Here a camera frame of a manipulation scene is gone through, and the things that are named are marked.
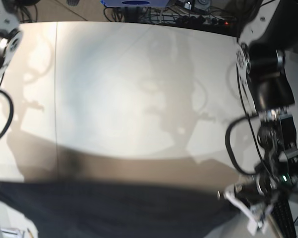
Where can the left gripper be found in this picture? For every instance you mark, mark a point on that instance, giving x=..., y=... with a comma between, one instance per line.
x=254, y=198

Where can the black t-shirt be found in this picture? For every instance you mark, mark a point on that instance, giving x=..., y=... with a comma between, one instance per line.
x=77, y=209

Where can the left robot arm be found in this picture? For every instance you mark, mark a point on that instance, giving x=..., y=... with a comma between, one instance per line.
x=264, y=34

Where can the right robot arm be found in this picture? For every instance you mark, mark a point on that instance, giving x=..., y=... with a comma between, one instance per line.
x=10, y=33

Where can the black keyboard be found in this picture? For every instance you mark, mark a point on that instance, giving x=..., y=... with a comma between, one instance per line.
x=283, y=218

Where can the black power strip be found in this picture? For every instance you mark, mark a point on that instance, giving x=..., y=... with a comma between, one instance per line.
x=200, y=20

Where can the blue box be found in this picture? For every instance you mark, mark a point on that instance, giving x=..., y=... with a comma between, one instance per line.
x=134, y=3

